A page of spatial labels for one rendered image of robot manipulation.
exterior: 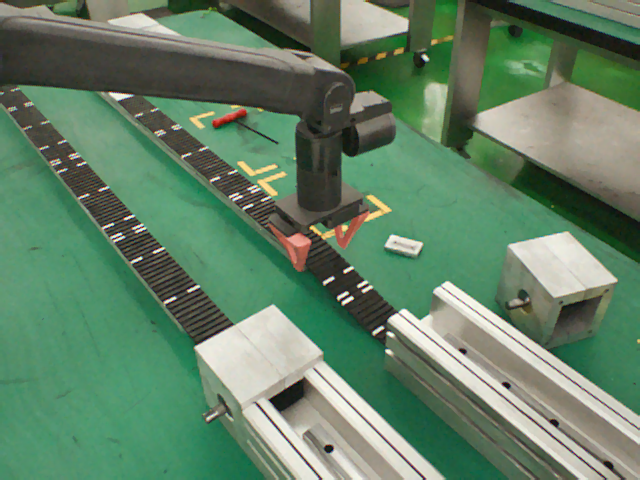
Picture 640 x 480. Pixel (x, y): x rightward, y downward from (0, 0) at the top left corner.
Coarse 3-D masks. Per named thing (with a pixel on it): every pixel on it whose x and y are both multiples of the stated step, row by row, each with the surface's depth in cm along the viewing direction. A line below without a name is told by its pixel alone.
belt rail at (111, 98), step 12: (108, 96) 125; (120, 96) 122; (120, 108) 122; (132, 120) 118; (144, 132) 115; (156, 144) 112; (192, 168) 102; (204, 180) 100; (216, 192) 97; (228, 204) 95; (240, 216) 93; (276, 240) 87
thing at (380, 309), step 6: (384, 300) 77; (372, 306) 76; (378, 306) 76; (384, 306) 77; (390, 306) 76; (366, 312) 75; (372, 312) 76; (378, 312) 75; (384, 312) 76; (360, 318) 75; (366, 318) 75; (372, 318) 75; (378, 318) 75; (366, 324) 74
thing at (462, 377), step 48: (432, 336) 63; (480, 336) 65; (432, 384) 63; (480, 384) 58; (528, 384) 61; (576, 384) 57; (480, 432) 59; (528, 432) 53; (576, 432) 56; (624, 432) 53
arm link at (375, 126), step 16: (336, 96) 63; (368, 96) 72; (336, 112) 65; (352, 112) 68; (368, 112) 70; (384, 112) 72; (320, 128) 66; (336, 128) 66; (368, 128) 71; (384, 128) 72; (368, 144) 72; (384, 144) 74
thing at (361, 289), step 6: (366, 282) 79; (354, 288) 78; (360, 288) 78; (366, 288) 78; (372, 288) 78; (342, 294) 77; (348, 294) 77; (354, 294) 77; (360, 294) 77; (342, 300) 77; (348, 300) 76; (354, 300) 77
